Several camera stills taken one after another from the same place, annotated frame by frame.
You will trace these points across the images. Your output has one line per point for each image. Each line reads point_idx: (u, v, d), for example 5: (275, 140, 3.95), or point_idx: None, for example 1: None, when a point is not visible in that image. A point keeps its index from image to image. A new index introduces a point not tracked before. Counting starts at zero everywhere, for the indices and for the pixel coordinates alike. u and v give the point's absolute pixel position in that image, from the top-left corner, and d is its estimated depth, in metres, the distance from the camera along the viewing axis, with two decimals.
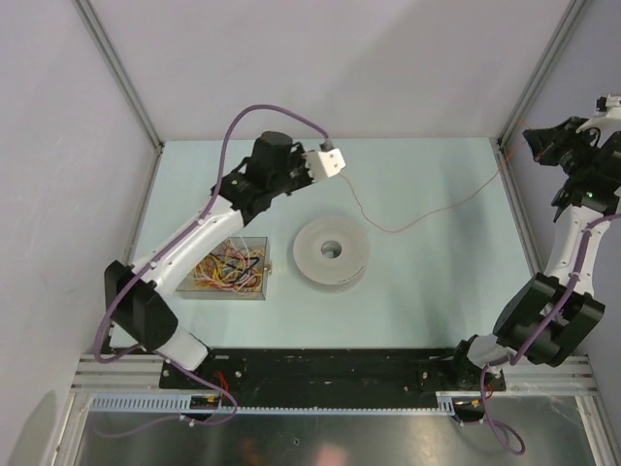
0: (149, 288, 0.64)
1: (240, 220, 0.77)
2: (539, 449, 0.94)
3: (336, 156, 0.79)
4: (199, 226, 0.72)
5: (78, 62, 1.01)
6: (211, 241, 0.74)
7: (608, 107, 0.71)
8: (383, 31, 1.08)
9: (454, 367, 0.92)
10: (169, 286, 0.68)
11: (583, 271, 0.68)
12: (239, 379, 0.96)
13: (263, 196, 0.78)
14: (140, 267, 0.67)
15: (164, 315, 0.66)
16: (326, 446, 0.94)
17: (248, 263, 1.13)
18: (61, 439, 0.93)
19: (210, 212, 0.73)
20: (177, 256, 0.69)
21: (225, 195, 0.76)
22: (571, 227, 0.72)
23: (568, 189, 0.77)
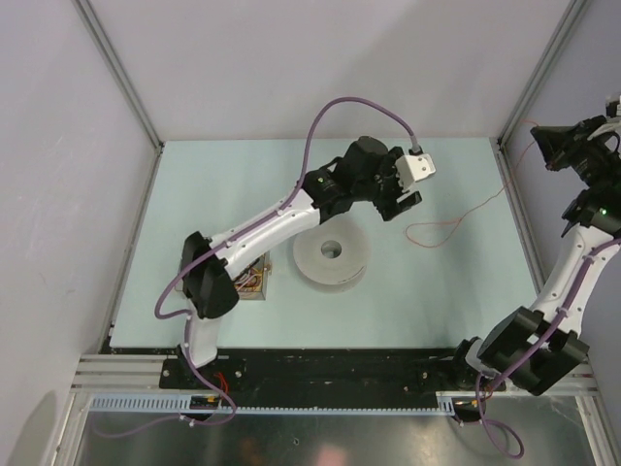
0: (220, 265, 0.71)
1: (317, 217, 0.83)
2: (539, 449, 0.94)
3: (424, 160, 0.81)
4: (277, 216, 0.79)
5: (78, 61, 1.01)
6: (283, 232, 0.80)
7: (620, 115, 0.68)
8: (383, 31, 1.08)
9: (454, 367, 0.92)
10: (240, 267, 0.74)
11: (573, 306, 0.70)
12: (239, 379, 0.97)
13: (344, 198, 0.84)
14: (217, 243, 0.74)
15: (228, 292, 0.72)
16: (327, 446, 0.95)
17: (249, 262, 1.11)
18: (61, 439, 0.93)
19: (290, 205, 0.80)
20: (250, 241, 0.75)
21: (309, 191, 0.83)
22: (573, 251, 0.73)
23: (581, 202, 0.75)
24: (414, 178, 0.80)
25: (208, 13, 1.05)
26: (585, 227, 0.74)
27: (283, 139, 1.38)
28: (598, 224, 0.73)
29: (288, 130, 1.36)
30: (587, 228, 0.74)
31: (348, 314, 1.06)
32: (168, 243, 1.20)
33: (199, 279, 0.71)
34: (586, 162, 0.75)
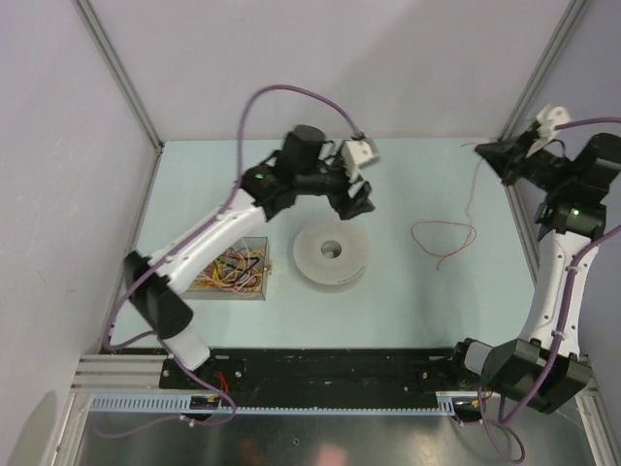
0: (163, 283, 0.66)
1: (262, 216, 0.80)
2: (539, 449, 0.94)
3: (365, 144, 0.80)
4: (216, 221, 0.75)
5: (78, 61, 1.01)
6: (229, 237, 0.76)
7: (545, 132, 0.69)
8: (383, 30, 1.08)
9: (455, 368, 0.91)
10: (184, 282, 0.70)
11: (567, 326, 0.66)
12: (239, 379, 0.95)
13: (287, 192, 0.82)
14: (157, 258, 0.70)
15: (179, 306, 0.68)
16: (326, 446, 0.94)
17: (248, 263, 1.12)
18: (61, 439, 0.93)
19: (230, 207, 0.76)
20: (192, 251, 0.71)
21: (246, 189, 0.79)
22: (556, 262, 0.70)
23: (552, 205, 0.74)
24: (355, 161, 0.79)
25: (207, 12, 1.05)
26: (562, 235, 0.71)
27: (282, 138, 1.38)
28: (574, 226, 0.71)
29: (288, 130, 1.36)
30: (564, 235, 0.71)
31: (348, 314, 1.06)
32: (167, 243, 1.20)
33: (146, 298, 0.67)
34: (539, 170, 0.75)
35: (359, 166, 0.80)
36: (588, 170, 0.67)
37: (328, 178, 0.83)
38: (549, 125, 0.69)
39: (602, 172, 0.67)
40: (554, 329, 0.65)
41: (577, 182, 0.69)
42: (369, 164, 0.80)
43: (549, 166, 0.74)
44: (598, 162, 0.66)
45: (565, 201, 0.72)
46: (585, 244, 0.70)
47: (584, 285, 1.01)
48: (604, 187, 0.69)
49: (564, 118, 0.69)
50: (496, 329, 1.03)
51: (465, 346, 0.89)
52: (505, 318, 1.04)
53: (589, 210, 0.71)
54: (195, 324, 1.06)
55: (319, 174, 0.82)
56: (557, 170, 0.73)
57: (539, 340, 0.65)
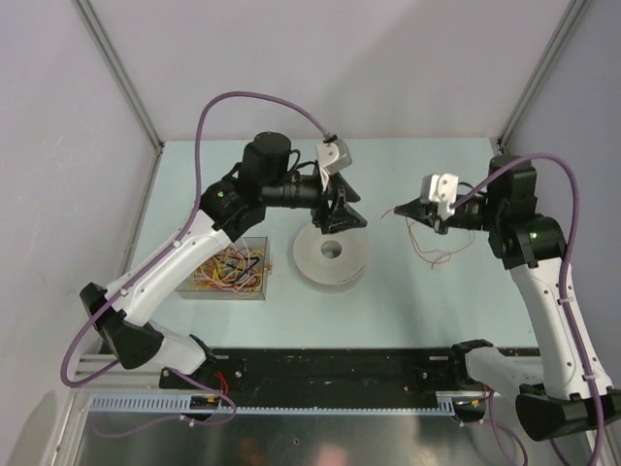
0: (119, 318, 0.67)
1: (226, 237, 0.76)
2: (538, 449, 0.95)
3: (334, 145, 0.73)
4: (175, 248, 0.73)
5: (78, 63, 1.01)
6: (190, 261, 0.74)
7: (441, 200, 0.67)
8: (383, 31, 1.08)
9: (457, 370, 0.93)
10: (142, 313, 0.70)
11: (591, 362, 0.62)
12: (239, 379, 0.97)
13: (252, 210, 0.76)
14: (113, 292, 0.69)
15: (143, 338, 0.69)
16: (327, 446, 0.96)
17: (248, 263, 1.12)
18: (61, 439, 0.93)
19: (187, 231, 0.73)
20: (148, 283, 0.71)
21: (206, 210, 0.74)
22: (546, 302, 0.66)
23: (504, 238, 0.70)
24: (322, 164, 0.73)
25: (207, 13, 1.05)
26: (534, 267, 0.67)
27: None
28: (539, 248, 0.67)
29: (287, 130, 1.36)
30: (537, 267, 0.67)
31: (348, 314, 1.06)
32: None
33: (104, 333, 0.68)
34: (463, 216, 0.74)
35: (328, 169, 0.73)
36: (510, 187, 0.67)
37: (299, 189, 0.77)
38: (445, 200, 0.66)
39: (523, 183, 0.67)
40: (583, 374, 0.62)
41: (509, 200, 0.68)
42: (339, 166, 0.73)
43: (469, 214, 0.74)
44: (516, 178, 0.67)
45: (513, 227, 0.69)
46: (558, 266, 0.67)
47: (585, 285, 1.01)
48: (531, 196, 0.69)
49: (454, 184, 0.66)
50: (496, 329, 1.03)
51: (461, 355, 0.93)
52: (505, 318, 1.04)
53: (539, 224, 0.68)
54: (195, 325, 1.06)
55: (288, 185, 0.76)
56: (477, 213, 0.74)
57: (578, 393, 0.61)
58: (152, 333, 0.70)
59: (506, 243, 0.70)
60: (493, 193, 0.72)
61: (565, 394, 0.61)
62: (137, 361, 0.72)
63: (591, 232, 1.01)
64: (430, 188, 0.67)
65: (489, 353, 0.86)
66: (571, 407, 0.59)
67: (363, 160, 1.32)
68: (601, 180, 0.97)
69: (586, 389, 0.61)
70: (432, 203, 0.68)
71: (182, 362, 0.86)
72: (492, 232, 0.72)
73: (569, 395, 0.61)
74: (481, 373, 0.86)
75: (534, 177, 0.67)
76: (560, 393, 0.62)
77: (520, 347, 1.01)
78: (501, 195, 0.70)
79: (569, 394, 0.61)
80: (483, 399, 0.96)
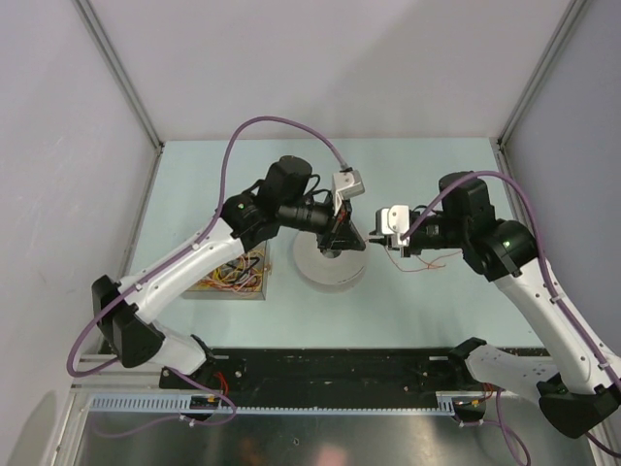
0: (129, 313, 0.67)
1: (241, 246, 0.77)
2: (539, 448, 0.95)
3: (349, 174, 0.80)
4: (192, 249, 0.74)
5: (78, 62, 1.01)
6: (205, 266, 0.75)
7: (393, 229, 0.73)
8: (383, 32, 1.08)
9: (458, 374, 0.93)
10: (151, 310, 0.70)
11: (600, 349, 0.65)
12: (239, 379, 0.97)
13: (269, 224, 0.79)
14: (126, 286, 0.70)
15: (146, 338, 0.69)
16: (327, 446, 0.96)
17: (248, 263, 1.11)
18: (61, 439, 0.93)
19: (207, 236, 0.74)
20: (163, 281, 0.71)
21: (226, 219, 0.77)
22: (542, 304, 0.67)
23: (481, 252, 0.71)
24: (338, 188, 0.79)
25: (207, 13, 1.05)
26: (518, 275, 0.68)
27: (282, 139, 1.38)
28: (514, 254, 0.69)
29: (287, 130, 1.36)
30: (521, 274, 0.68)
31: (348, 313, 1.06)
32: (167, 243, 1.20)
33: (111, 325, 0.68)
34: (427, 236, 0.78)
35: (342, 192, 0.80)
36: (468, 204, 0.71)
37: (311, 213, 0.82)
38: (397, 230, 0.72)
39: (477, 198, 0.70)
40: (598, 363, 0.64)
41: (472, 216, 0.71)
42: (351, 194, 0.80)
43: (430, 235, 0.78)
44: (470, 193, 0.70)
45: (483, 240, 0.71)
46: (539, 268, 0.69)
47: (588, 286, 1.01)
48: (487, 208, 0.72)
49: (404, 214, 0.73)
50: (496, 329, 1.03)
51: (459, 360, 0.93)
52: (505, 318, 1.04)
53: (507, 232, 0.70)
54: (195, 325, 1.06)
55: (303, 208, 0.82)
56: (438, 232, 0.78)
57: (602, 384, 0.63)
58: (154, 331, 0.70)
59: (483, 258, 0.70)
60: (451, 213, 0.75)
61: (591, 388, 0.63)
62: (135, 360, 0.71)
63: (592, 231, 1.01)
64: (381, 221, 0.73)
65: (489, 353, 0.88)
66: (603, 402, 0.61)
67: (363, 161, 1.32)
68: (601, 179, 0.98)
69: (606, 377, 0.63)
70: (387, 236, 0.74)
71: (181, 361, 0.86)
72: (465, 251, 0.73)
73: (595, 387, 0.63)
74: (485, 374, 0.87)
75: (483, 187, 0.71)
76: (583, 387, 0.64)
77: (520, 347, 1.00)
78: (461, 214, 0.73)
79: (593, 387, 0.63)
80: (483, 399, 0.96)
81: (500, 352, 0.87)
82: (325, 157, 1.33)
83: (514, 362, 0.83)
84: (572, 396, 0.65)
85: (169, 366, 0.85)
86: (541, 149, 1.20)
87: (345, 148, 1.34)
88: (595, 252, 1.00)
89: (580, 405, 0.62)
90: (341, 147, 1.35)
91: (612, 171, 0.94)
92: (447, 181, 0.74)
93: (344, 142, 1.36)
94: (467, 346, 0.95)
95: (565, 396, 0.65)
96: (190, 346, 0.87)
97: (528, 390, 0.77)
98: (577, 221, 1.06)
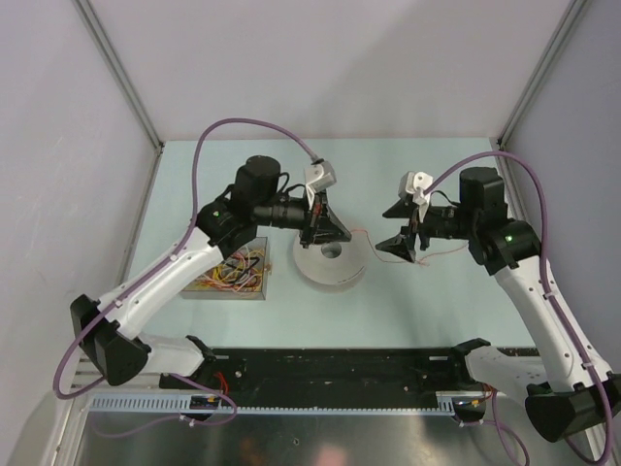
0: (113, 329, 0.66)
1: (219, 254, 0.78)
2: (538, 449, 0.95)
3: (320, 166, 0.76)
4: (171, 261, 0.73)
5: (78, 63, 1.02)
6: (184, 277, 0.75)
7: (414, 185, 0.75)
8: (383, 32, 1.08)
9: (458, 373, 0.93)
10: (135, 325, 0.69)
11: (587, 350, 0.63)
12: (239, 379, 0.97)
13: (245, 229, 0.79)
14: (106, 304, 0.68)
15: (130, 353, 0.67)
16: (327, 446, 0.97)
17: (248, 263, 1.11)
18: (61, 439, 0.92)
19: (184, 247, 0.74)
20: (143, 295, 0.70)
21: (202, 227, 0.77)
22: (533, 297, 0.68)
23: (485, 242, 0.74)
24: (307, 182, 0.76)
25: (207, 13, 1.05)
26: (515, 268, 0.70)
27: (282, 139, 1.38)
28: (515, 250, 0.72)
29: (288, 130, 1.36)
30: (517, 267, 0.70)
31: (348, 313, 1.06)
32: (167, 243, 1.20)
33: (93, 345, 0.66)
34: (440, 225, 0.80)
35: (313, 186, 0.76)
36: (482, 197, 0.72)
37: (287, 210, 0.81)
38: (418, 190, 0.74)
39: (494, 192, 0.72)
40: (581, 362, 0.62)
41: (483, 210, 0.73)
42: (324, 185, 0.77)
43: (444, 216, 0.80)
44: (484, 187, 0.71)
45: (490, 233, 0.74)
46: (537, 264, 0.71)
47: (588, 286, 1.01)
48: (502, 205, 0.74)
49: (428, 182, 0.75)
50: (496, 329, 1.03)
51: (461, 358, 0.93)
52: (505, 318, 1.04)
53: (514, 230, 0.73)
54: (195, 325, 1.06)
55: (277, 205, 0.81)
56: (452, 216, 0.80)
57: (581, 382, 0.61)
58: (138, 346, 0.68)
59: (485, 249, 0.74)
60: (465, 204, 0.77)
61: (570, 385, 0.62)
62: (121, 378, 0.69)
63: (592, 231, 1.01)
64: (406, 180, 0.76)
65: (489, 353, 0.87)
66: (577, 397, 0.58)
67: (363, 161, 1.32)
68: (601, 180, 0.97)
69: (589, 378, 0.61)
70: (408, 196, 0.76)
71: (180, 362, 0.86)
72: (471, 241, 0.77)
73: (572, 384, 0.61)
74: (484, 374, 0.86)
75: (503, 183, 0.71)
76: (564, 384, 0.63)
77: (520, 347, 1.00)
78: (473, 206, 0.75)
79: (572, 385, 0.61)
80: (483, 399, 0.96)
81: (501, 353, 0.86)
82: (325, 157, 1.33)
83: (513, 363, 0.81)
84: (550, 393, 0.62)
85: (167, 371, 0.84)
86: (541, 150, 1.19)
87: (346, 148, 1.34)
88: (594, 253, 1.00)
89: (554, 399, 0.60)
90: (341, 147, 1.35)
91: (611, 171, 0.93)
92: (469, 172, 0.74)
93: (344, 142, 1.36)
94: (470, 344, 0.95)
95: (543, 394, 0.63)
96: (182, 349, 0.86)
97: (518, 392, 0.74)
98: (577, 221, 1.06)
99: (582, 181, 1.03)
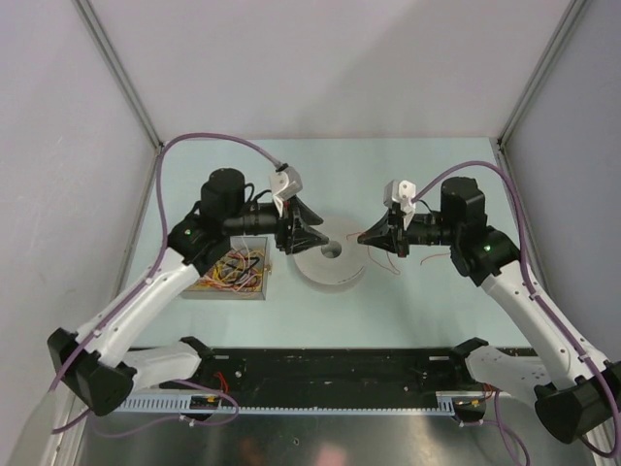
0: (93, 360, 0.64)
1: (195, 273, 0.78)
2: (539, 449, 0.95)
3: (284, 174, 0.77)
4: (147, 284, 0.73)
5: (78, 63, 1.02)
6: (163, 297, 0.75)
7: (403, 196, 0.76)
8: (383, 32, 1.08)
9: (459, 375, 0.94)
10: (117, 351, 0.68)
11: (580, 344, 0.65)
12: (239, 379, 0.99)
13: (217, 244, 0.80)
14: (83, 336, 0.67)
15: (113, 382, 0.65)
16: (326, 446, 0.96)
17: (248, 263, 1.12)
18: (61, 439, 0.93)
19: (159, 267, 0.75)
20: (122, 322, 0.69)
21: (175, 247, 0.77)
22: (519, 300, 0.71)
23: (468, 254, 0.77)
24: (274, 191, 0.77)
25: (207, 13, 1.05)
26: (498, 274, 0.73)
27: (283, 138, 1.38)
28: (496, 256, 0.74)
29: (287, 130, 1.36)
30: (501, 274, 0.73)
31: (350, 313, 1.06)
32: None
33: (74, 378, 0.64)
34: (423, 232, 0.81)
35: (279, 195, 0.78)
36: (464, 212, 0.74)
37: (258, 217, 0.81)
38: (406, 199, 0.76)
39: (475, 207, 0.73)
40: (578, 355, 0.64)
41: (465, 223, 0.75)
42: (290, 192, 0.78)
43: (428, 224, 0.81)
44: (467, 204, 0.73)
45: (472, 246, 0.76)
46: (519, 268, 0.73)
47: (589, 286, 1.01)
48: (482, 217, 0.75)
49: (412, 189, 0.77)
50: (497, 329, 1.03)
51: (460, 359, 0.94)
52: (505, 318, 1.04)
53: (493, 240, 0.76)
54: (196, 326, 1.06)
55: (248, 216, 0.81)
56: (435, 223, 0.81)
57: (582, 375, 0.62)
58: (119, 371, 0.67)
59: (468, 261, 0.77)
60: (447, 215, 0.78)
61: (571, 380, 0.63)
62: (107, 406, 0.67)
63: (592, 232, 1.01)
64: (392, 190, 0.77)
65: (490, 354, 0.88)
66: (581, 389, 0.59)
67: (362, 160, 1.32)
68: (602, 180, 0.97)
69: (588, 369, 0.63)
70: (396, 207, 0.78)
71: (178, 367, 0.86)
72: (454, 251, 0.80)
73: (575, 379, 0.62)
74: (485, 374, 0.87)
75: (482, 199, 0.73)
76: (566, 381, 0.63)
77: (520, 346, 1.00)
78: (455, 219, 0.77)
79: (574, 379, 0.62)
80: (483, 399, 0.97)
81: (500, 353, 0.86)
82: (325, 157, 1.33)
83: (513, 361, 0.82)
84: (557, 390, 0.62)
85: (163, 380, 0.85)
86: (541, 149, 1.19)
87: (346, 148, 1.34)
88: (594, 253, 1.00)
89: (561, 397, 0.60)
90: (341, 148, 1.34)
91: (613, 171, 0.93)
92: (450, 185, 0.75)
93: (344, 142, 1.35)
94: (469, 345, 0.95)
95: (549, 393, 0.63)
96: (179, 354, 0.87)
97: (525, 393, 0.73)
98: (577, 222, 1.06)
99: (584, 181, 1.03)
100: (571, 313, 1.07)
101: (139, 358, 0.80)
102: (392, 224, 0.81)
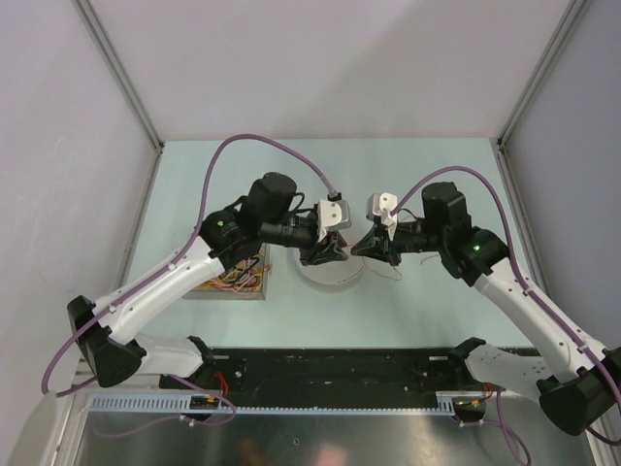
0: (103, 336, 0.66)
1: (219, 267, 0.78)
2: (539, 448, 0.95)
3: (338, 207, 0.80)
4: (170, 269, 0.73)
5: (78, 63, 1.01)
6: (181, 286, 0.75)
7: (383, 209, 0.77)
8: (384, 32, 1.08)
9: (459, 377, 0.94)
10: (128, 332, 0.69)
11: (578, 335, 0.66)
12: (239, 379, 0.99)
13: (247, 243, 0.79)
14: (100, 309, 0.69)
15: (120, 358, 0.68)
16: (326, 446, 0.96)
17: (249, 262, 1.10)
18: (61, 439, 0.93)
19: (184, 255, 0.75)
20: (137, 303, 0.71)
21: (205, 236, 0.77)
22: (513, 296, 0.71)
23: (457, 258, 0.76)
24: (324, 223, 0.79)
25: (207, 13, 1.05)
26: (490, 274, 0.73)
27: (283, 138, 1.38)
28: (486, 256, 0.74)
29: (287, 130, 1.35)
30: (492, 273, 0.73)
31: (350, 314, 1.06)
32: (166, 244, 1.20)
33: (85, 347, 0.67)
34: (410, 241, 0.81)
35: (327, 227, 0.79)
36: (448, 213, 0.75)
37: (296, 230, 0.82)
38: (386, 212, 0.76)
39: (457, 208, 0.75)
40: (577, 348, 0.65)
41: (450, 225, 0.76)
42: (339, 227, 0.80)
43: (413, 232, 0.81)
44: (448, 205, 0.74)
45: (460, 247, 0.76)
46: (510, 267, 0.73)
47: (589, 285, 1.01)
48: (466, 218, 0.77)
49: (392, 202, 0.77)
50: (496, 329, 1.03)
51: (457, 359, 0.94)
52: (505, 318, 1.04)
53: (480, 240, 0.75)
54: (196, 326, 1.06)
55: (286, 225, 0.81)
56: (420, 231, 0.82)
57: (583, 366, 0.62)
58: (127, 349, 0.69)
59: (459, 264, 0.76)
60: (431, 218, 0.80)
61: (572, 372, 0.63)
62: (113, 380, 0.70)
63: (592, 231, 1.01)
64: (373, 204, 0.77)
65: (489, 353, 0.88)
66: (584, 382, 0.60)
67: (362, 160, 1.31)
68: (603, 179, 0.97)
69: (588, 360, 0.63)
70: (377, 219, 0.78)
71: (181, 363, 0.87)
72: (442, 255, 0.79)
73: (577, 371, 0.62)
74: (487, 374, 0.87)
75: (463, 199, 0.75)
76: (568, 374, 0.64)
77: (520, 346, 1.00)
78: (441, 222, 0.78)
79: (576, 371, 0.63)
80: (483, 399, 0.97)
81: (500, 352, 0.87)
82: (325, 157, 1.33)
83: (513, 359, 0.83)
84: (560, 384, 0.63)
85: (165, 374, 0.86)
86: (541, 149, 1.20)
87: (346, 148, 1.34)
88: (595, 252, 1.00)
89: (566, 390, 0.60)
90: (340, 148, 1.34)
91: (614, 170, 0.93)
92: (430, 190, 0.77)
93: (344, 142, 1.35)
94: (468, 345, 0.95)
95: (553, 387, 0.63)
96: (183, 350, 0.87)
97: (527, 387, 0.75)
98: (577, 220, 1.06)
99: (584, 179, 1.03)
100: (570, 313, 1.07)
101: (149, 343, 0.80)
102: (377, 235, 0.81)
